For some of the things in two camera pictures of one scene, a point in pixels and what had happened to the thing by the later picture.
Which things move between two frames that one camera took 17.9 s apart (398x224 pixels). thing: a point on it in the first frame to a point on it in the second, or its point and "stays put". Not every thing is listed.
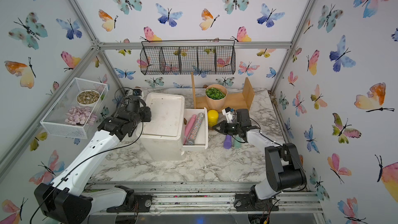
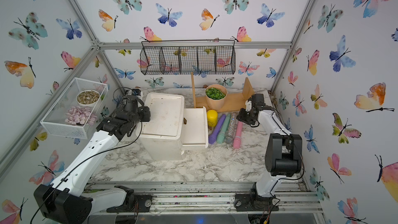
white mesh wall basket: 72,109 stays put
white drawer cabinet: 162,138 stays put
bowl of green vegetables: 216,95 stays put
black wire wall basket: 188,57 stays put
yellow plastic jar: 213,117 stays put
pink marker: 188,128 to 237,142
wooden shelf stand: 234,101 stays put
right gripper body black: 235,129 to 245,116
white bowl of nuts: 87,97 stays put
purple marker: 227,142 to 212,138
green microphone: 237,144 to 221,136
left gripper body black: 143,116 stays put
